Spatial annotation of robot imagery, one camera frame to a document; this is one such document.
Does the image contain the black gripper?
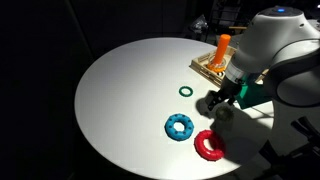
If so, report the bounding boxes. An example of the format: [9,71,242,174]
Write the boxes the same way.
[204,76,242,112]

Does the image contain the olive green spiky ring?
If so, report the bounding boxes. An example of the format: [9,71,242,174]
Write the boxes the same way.
[215,105,235,123]

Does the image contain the orange rod on striped base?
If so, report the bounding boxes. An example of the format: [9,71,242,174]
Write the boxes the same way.
[206,33,232,74]

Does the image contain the wooden tray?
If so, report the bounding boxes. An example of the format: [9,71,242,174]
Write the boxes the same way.
[188,45,270,89]

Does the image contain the grey lounge chair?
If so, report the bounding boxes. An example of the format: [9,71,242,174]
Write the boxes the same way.
[228,25,250,34]

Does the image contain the crumpled plastic bag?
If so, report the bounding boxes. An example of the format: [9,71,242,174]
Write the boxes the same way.
[191,14,210,35]

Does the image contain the black and purple clamp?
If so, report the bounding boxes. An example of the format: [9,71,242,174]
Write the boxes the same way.
[289,115,320,159]

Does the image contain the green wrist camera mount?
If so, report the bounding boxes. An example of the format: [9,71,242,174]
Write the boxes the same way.
[234,73,273,110]

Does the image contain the small dark green ring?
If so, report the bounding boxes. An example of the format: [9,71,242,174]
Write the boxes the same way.
[178,85,194,98]

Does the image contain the red ring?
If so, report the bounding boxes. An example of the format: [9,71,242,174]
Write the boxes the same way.
[193,129,227,162]

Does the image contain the blue studded ring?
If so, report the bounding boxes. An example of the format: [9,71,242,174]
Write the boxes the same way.
[164,113,195,142]

